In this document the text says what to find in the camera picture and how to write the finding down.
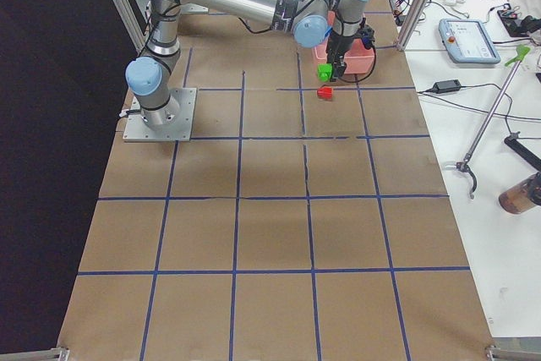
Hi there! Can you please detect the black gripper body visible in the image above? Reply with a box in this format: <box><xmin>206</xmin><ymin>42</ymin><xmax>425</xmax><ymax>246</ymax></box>
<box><xmin>327</xmin><ymin>22</ymin><xmax>360</xmax><ymax>63</ymax></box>

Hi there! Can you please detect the green toy block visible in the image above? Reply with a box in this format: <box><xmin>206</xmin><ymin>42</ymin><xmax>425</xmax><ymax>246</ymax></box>
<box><xmin>317</xmin><ymin>63</ymin><xmax>333</xmax><ymax>82</ymax></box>

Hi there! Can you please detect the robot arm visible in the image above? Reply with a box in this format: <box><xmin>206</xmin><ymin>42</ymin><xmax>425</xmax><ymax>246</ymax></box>
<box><xmin>126</xmin><ymin>0</ymin><xmax>374</xmax><ymax>134</ymax></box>

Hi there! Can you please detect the pink plastic box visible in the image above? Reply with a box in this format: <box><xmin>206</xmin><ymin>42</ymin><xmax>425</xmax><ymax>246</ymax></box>
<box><xmin>311</xmin><ymin>16</ymin><xmax>375</xmax><ymax>75</ymax></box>

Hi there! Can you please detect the red toy block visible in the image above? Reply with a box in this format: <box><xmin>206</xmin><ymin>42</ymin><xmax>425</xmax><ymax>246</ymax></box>
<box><xmin>316</xmin><ymin>86</ymin><xmax>333</xmax><ymax>101</ymax></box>

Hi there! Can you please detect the black power adapter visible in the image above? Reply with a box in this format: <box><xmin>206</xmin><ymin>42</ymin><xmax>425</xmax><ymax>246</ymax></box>
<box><xmin>430</xmin><ymin>79</ymin><xmax>462</xmax><ymax>94</ymax></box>

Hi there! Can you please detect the teach pendant tablet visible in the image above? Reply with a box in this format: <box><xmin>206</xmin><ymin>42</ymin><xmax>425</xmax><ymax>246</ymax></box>
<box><xmin>438</xmin><ymin>19</ymin><xmax>500</xmax><ymax>65</ymax></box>

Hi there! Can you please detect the brown bottle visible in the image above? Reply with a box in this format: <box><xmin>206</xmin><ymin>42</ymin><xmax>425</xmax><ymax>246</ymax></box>
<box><xmin>499</xmin><ymin>172</ymin><xmax>540</xmax><ymax>214</ymax></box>

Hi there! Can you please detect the green-handled reacher grabber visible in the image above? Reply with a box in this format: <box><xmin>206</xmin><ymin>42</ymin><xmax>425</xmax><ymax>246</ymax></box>
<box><xmin>456</xmin><ymin>45</ymin><xmax>531</xmax><ymax>200</ymax></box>

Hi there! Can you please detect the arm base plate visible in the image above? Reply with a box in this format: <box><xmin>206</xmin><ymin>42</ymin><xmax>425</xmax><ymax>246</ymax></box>
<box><xmin>123</xmin><ymin>88</ymin><xmax>197</xmax><ymax>142</ymax></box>

